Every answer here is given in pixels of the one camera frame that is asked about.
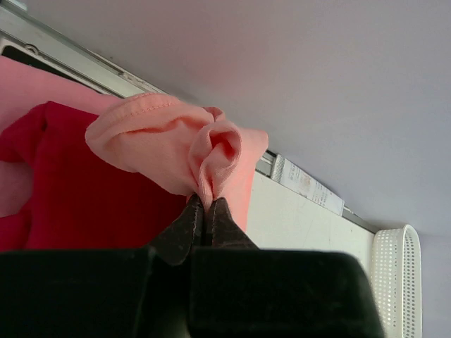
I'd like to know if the folded red t shirt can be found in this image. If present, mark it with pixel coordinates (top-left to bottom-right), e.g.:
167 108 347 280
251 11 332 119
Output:
1 102 186 251

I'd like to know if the white plastic basket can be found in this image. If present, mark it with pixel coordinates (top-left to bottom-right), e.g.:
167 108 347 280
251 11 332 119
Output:
371 225 423 338

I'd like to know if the salmon pink t shirt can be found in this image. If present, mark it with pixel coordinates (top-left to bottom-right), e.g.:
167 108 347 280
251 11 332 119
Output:
85 93 268 230

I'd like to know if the folded light pink t shirt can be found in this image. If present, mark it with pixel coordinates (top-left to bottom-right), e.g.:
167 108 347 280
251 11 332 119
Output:
1 56 120 217

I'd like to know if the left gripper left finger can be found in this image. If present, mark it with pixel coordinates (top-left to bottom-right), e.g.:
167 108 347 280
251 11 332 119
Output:
149 194 204 266

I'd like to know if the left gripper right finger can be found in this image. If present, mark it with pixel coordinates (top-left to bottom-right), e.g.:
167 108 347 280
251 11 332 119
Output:
206 198 258 250

